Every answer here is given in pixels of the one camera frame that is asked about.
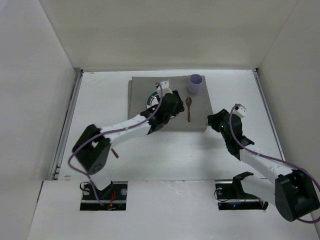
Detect brown wooden spoon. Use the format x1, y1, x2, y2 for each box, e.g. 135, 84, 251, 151
185, 97, 192, 122

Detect white plate green red rim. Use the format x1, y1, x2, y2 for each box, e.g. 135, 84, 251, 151
146, 91, 159, 109

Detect grey cloth placemat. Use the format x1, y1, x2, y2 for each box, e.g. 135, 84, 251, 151
127, 75, 213, 132

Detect purple cup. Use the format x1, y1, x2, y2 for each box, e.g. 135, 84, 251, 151
187, 74, 204, 95

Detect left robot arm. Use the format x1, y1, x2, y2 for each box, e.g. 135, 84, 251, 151
68, 90, 185, 192

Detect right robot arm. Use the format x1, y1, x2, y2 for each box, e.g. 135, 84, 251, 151
207, 104, 320, 222

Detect brown wooden fork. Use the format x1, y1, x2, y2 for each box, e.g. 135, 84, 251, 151
111, 148, 119, 159

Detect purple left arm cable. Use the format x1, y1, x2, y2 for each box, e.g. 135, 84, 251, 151
67, 82, 165, 206

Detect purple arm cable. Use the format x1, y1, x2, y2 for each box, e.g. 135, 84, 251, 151
67, 82, 165, 206
229, 104, 320, 223

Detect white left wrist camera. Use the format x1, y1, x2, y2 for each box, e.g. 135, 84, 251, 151
156, 80, 173, 96

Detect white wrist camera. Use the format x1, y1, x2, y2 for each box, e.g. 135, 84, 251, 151
233, 104, 246, 119
156, 80, 173, 96

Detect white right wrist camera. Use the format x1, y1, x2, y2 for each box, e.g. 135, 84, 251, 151
233, 104, 246, 119

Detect right aluminium table rail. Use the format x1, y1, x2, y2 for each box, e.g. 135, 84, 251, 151
252, 68, 285, 160

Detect aluminium table rail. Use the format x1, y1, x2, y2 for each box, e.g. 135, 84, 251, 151
47, 67, 83, 181
252, 68, 285, 160

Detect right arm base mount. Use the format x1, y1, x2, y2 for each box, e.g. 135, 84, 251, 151
214, 171, 269, 211

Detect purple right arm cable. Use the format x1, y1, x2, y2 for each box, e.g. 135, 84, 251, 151
229, 104, 320, 223

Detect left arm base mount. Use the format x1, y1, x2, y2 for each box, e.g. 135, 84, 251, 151
79, 181, 128, 211

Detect left aluminium table rail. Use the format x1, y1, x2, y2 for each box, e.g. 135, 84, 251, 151
47, 67, 83, 181

